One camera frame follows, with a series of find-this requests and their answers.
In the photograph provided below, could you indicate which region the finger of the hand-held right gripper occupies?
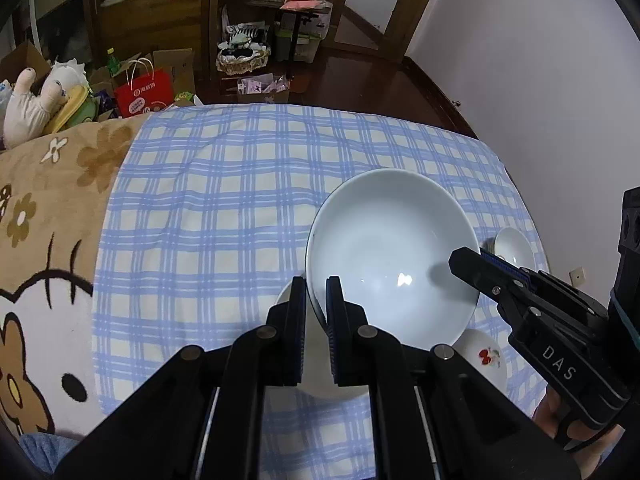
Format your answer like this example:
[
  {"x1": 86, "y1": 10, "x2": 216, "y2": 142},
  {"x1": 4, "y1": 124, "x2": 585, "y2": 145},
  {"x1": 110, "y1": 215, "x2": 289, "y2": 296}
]
[{"x1": 448, "y1": 246, "x2": 533, "y2": 307}]

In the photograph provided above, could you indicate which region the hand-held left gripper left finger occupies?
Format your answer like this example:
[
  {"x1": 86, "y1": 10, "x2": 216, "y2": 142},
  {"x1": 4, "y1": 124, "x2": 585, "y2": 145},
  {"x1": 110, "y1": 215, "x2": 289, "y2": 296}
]
[{"x1": 52, "y1": 275, "x2": 308, "y2": 480}]

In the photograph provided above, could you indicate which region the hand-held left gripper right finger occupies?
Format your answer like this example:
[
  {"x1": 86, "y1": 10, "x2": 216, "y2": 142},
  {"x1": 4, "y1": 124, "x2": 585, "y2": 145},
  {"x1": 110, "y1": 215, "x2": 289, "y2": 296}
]
[{"x1": 325, "y1": 275, "x2": 581, "y2": 480}]

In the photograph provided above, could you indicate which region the large white cherry plate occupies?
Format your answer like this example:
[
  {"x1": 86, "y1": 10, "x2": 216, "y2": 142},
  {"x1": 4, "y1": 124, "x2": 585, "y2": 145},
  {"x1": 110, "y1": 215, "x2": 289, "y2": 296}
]
[{"x1": 274, "y1": 280, "x2": 507, "y2": 402}]

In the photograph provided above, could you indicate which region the large white bowl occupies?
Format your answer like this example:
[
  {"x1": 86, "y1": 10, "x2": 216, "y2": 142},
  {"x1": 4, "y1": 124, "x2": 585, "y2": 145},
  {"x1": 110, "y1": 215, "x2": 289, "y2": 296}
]
[{"x1": 306, "y1": 168, "x2": 483, "y2": 353}]

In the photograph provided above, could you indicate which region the person's right hand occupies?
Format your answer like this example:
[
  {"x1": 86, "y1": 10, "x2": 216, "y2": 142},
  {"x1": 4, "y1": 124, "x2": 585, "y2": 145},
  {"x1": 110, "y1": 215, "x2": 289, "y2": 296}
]
[{"x1": 531, "y1": 389, "x2": 626, "y2": 480}]

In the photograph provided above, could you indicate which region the small white bowl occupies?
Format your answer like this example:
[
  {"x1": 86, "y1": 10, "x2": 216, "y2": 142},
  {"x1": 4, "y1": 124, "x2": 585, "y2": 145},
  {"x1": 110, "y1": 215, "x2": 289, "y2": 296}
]
[{"x1": 492, "y1": 227, "x2": 536, "y2": 269}]

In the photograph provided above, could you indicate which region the blue checkered cloth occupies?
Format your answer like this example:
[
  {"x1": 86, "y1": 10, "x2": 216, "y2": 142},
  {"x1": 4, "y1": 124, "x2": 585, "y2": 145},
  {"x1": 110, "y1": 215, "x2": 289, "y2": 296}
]
[{"x1": 91, "y1": 104, "x2": 551, "y2": 480}]

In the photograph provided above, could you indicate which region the blue fleece clothing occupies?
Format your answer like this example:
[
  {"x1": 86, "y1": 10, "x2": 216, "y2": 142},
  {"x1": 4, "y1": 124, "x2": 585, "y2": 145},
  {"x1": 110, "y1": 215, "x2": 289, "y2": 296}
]
[{"x1": 20, "y1": 432, "x2": 82, "y2": 479}]

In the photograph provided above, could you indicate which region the wooden door with mirror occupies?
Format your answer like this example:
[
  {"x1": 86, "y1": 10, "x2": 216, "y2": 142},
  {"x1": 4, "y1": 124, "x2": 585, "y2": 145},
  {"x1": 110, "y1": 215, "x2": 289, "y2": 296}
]
[{"x1": 332, "y1": 0, "x2": 442, "y2": 64}]

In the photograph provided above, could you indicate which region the brown cartoon print blanket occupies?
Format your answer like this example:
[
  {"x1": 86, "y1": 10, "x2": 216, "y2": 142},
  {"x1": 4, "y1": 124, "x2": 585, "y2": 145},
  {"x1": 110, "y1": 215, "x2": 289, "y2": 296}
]
[{"x1": 0, "y1": 120, "x2": 151, "y2": 439}]

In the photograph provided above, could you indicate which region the plastic storage box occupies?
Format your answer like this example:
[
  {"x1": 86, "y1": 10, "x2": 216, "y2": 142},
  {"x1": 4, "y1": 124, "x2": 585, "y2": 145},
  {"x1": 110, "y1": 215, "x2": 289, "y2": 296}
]
[{"x1": 275, "y1": 30, "x2": 322, "y2": 64}]

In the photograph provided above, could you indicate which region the woven basket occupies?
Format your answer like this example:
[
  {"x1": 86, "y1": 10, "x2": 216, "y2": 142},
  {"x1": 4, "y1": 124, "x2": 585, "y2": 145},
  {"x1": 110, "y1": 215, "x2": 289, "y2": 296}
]
[{"x1": 216, "y1": 44, "x2": 272, "y2": 77}]

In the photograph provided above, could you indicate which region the white bag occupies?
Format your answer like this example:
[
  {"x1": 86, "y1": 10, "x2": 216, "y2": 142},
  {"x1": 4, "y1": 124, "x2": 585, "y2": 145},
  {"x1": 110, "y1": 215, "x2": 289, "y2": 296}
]
[{"x1": 300, "y1": 5, "x2": 334, "y2": 42}]

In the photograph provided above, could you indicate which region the red paper shopping bag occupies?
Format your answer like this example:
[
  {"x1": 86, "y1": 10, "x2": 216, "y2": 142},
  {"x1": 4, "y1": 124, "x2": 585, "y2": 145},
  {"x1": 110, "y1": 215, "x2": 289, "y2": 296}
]
[{"x1": 114, "y1": 59, "x2": 176, "y2": 121}]

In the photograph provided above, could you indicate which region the brown cardboard box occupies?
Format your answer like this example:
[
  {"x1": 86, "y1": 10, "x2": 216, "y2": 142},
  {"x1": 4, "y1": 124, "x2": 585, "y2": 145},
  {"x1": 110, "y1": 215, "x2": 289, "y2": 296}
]
[{"x1": 152, "y1": 49, "x2": 197, "y2": 107}]

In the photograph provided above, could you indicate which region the small side table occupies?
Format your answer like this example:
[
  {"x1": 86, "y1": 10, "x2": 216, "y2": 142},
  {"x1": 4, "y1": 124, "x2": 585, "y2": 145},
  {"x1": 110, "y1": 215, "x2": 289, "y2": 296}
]
[{"x1": 246, "y1": 0, "x2": 334, "y2": 97}]

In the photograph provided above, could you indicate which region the yellow green plush toy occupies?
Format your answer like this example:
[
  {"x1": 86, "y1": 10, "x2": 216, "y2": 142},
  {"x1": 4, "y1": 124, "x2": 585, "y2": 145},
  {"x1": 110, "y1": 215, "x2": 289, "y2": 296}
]
[{"x1": 50, "y1": 85, "x2": 97, "y2": 134}]

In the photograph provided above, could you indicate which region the white fluffy plush toy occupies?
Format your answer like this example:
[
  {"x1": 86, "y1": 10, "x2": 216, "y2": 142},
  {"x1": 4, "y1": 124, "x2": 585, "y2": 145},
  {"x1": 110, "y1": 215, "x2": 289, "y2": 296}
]
[{"x1": 50, "y1": 57, "x2": 92, "y2": 99}]

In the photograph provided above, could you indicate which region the pink and white plush toy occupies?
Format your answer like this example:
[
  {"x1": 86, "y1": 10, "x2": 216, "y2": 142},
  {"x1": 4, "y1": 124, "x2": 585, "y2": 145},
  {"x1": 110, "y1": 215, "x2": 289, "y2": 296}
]
[{"x1": 2, "y1": 66, "x2": 64, "y2": 147}]

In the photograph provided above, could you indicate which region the wooden wardrobe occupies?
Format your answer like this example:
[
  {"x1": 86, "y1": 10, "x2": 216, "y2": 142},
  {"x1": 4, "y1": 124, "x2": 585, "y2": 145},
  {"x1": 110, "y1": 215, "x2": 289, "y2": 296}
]
[{"x1": 0, "y1": 0, "x2": 227, "y2": 97}]

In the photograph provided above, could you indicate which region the open cardboard box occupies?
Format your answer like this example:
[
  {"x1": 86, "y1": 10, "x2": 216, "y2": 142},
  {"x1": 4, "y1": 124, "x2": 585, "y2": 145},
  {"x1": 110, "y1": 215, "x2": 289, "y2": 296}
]
[{"x1": 0, "y1": 40, "x2": 52, "y2": 87}]

